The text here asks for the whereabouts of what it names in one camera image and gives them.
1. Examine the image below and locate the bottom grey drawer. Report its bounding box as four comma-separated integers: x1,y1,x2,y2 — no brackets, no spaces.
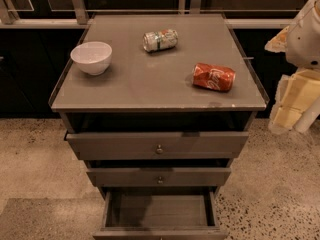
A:
93,189,227,240

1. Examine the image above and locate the grey drawer cabinet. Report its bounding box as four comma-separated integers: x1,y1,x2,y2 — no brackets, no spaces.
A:
48,13,270,240

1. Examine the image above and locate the white ceramic bowl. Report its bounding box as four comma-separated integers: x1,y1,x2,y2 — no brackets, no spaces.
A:
70,41,113,75

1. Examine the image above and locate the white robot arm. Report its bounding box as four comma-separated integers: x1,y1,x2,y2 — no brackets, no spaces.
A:
265,0,320,134

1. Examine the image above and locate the middle grey drawer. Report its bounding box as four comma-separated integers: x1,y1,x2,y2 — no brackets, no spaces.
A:
87,167,231,187

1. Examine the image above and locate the metal window railing frame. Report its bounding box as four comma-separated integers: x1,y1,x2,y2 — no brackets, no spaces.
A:
0,0,308,29

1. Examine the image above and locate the grey drawer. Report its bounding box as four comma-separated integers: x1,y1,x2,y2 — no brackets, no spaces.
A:
87,167,231,187
93,189,227,240
66,132,248,160

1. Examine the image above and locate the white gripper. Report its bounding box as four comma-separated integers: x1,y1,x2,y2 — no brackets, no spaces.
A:
264,26,320,134

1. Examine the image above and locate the white cylindrical post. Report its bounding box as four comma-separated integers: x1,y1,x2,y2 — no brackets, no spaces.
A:
294,97,320,133

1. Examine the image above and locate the top grey drawer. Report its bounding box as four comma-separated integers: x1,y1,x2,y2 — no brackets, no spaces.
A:
66,132,248,160

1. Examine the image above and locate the red coke can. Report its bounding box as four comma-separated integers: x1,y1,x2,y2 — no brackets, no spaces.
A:
192,63,236,92

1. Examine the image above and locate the green white soda can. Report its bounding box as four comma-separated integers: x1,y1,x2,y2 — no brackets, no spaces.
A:
142,29,178,53

